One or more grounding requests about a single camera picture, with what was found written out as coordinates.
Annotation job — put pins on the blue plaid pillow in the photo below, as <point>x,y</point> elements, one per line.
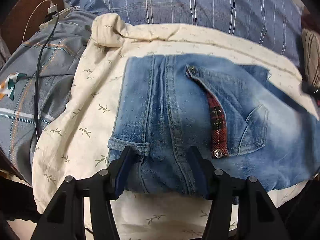
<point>275,24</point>

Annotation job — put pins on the brown wooden headboard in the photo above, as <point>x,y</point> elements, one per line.
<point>23,21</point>

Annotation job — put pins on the striped beige pillow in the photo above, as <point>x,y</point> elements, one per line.
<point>311,56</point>

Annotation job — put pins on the blue denim jeans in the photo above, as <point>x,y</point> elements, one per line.
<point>232,113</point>

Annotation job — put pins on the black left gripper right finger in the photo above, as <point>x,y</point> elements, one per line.
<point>240,209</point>

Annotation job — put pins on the grey-blue plaid bedsheet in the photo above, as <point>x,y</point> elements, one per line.
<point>36,85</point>

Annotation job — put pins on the white power strip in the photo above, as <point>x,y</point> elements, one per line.
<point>52,14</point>

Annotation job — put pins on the cream leaf-print blanket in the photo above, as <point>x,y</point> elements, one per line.
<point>76,143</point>

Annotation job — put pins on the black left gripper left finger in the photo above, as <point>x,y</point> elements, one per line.
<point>63,218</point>

